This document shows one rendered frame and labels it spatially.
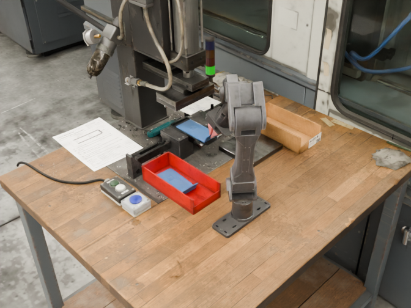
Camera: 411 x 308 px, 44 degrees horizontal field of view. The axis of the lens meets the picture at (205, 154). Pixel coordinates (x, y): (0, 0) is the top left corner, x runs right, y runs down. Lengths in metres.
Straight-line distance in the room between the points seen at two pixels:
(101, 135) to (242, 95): 0.79
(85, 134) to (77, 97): 2.21
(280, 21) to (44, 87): 2.63
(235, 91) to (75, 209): 0.66
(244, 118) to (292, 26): 0.98
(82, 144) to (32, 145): 1.77
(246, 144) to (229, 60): 1.21
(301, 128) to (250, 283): 0.76
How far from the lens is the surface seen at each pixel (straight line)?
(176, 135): 1.78
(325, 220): 1.59
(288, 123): 1.98
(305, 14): 2.14
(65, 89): 4.35
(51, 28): 4.86
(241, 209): 1.51
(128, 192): 1.63
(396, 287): 2.42
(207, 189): 1.66
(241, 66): 2.46
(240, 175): 1.44
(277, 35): 2.27
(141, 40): 1.77
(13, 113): 4.14
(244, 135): 1.32
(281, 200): 1.63
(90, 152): 1.89
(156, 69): 1.80
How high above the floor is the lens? 1.96
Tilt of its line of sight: 35 degrees down
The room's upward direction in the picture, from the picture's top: 1 degrees counter-clockwise
